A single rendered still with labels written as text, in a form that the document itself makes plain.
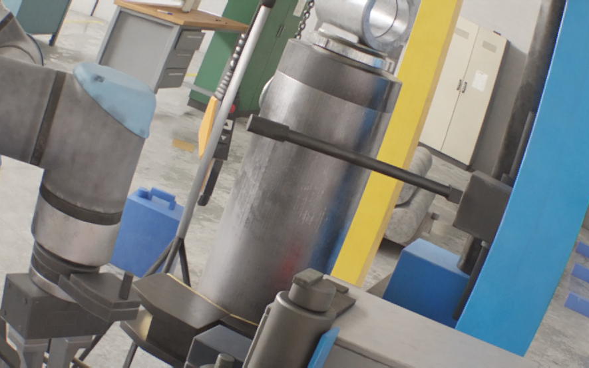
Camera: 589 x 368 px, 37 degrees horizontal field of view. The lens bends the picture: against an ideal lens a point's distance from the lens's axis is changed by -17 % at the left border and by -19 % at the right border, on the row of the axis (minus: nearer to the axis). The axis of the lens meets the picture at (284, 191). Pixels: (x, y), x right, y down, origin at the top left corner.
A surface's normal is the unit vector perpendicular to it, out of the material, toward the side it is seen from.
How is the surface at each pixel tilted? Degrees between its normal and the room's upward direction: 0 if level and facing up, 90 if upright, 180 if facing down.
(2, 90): 63
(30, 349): 90
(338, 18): 121
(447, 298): 90
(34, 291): 0
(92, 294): 90
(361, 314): 0
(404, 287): 90
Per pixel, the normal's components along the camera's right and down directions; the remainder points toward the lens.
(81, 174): -0.03, 0.22
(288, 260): 0.18, 0.29
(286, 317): -0.50, 0.02
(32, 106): 0.32, -0.04
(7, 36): 0.70, -0.17
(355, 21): -0.75, 0.33
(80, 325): 0.77, 0.40
